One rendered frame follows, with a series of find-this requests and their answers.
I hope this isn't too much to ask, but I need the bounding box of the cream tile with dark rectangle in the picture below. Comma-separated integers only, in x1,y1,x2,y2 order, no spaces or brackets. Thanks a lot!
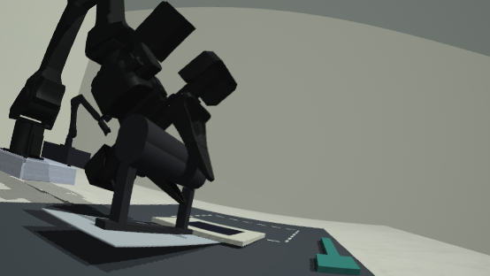
151,217,265,247

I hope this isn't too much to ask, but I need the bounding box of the small trowel with black handle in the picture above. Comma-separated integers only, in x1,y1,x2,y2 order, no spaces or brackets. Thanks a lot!
42,114,222,248

